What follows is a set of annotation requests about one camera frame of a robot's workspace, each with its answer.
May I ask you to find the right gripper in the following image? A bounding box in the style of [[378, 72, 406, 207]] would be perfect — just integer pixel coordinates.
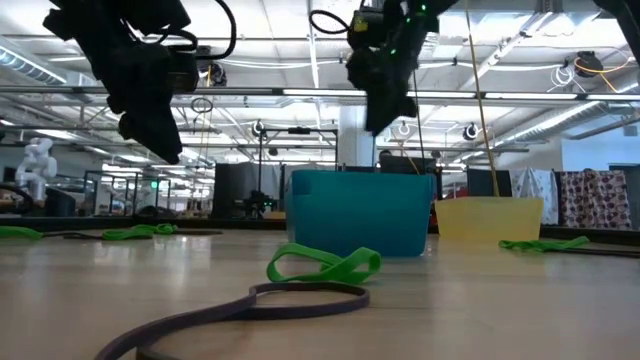
[[344, 0, 442, 137]]

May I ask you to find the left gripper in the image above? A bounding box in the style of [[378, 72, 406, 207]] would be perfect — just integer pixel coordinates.
[[97, 34, 183, 166]]

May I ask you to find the blue plastic basket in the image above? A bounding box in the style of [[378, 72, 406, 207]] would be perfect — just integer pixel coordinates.
[[285, 168, 437, 259]]

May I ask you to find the dark rubber band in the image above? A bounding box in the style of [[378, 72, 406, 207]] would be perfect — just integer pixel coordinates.
[[547, 246, 640, 259], [42, 229, 106, 239], [93, 280, 372, 360]]

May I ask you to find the long overhead light beam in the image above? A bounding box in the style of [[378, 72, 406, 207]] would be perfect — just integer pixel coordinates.
[[0, 84, 640, 102]]

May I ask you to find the black computer monitor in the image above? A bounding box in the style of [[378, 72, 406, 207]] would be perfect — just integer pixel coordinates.
[[378, 153, 440, 175]]

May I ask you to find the black chair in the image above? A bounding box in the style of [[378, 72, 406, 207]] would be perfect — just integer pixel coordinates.
[[43, 187, 77, 218]]

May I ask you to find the black flat panel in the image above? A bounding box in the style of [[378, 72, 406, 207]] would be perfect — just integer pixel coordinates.
[[466, 168, 512, 198]]

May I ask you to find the dark partition panel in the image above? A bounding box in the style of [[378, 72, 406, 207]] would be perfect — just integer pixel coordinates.
[[213, 162, 284, 220]]

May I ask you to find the small black background robot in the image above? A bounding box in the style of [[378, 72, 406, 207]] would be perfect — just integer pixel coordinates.
[[242, 189, 276, 220]]

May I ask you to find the yellow plastic basket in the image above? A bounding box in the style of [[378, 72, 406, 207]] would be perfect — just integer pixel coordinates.
[[433, 195, 545, 244]]

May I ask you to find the white floral cloth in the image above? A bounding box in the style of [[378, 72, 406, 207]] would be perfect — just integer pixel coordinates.
[[509, 167, 560, 226]]

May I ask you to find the dark dotted cloth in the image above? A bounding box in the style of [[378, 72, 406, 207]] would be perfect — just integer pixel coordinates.
[[558, 169, 633, 231]]

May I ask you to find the black hanging cable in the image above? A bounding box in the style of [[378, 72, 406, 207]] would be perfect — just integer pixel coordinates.
[[410, 69, 427, 162]]

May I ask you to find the black framed glass enclosure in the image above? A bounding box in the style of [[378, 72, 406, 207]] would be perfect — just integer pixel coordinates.
[[82, 169, 172, 217]]

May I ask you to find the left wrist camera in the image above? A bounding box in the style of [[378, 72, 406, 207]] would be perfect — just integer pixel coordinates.
[[168, 46, 200, 95]]

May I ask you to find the yellow hanging cable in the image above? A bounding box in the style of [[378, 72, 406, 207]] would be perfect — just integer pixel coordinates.
[[464, 0, 501, 198]]

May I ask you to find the black rig frame stand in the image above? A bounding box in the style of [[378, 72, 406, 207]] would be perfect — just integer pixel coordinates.
[[255, 127, 340, 221]]

